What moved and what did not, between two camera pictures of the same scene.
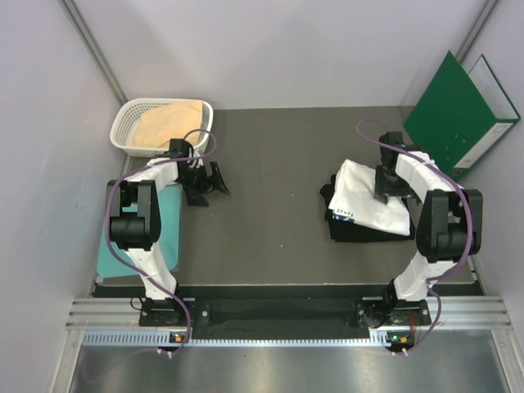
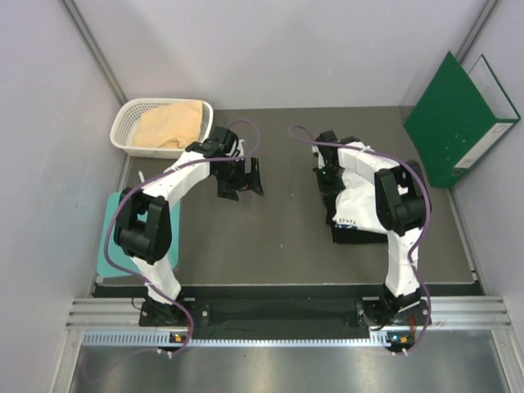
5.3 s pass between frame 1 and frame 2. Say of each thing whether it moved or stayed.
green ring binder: stayed
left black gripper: moved
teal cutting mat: stayed
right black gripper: moved
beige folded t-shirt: stayed
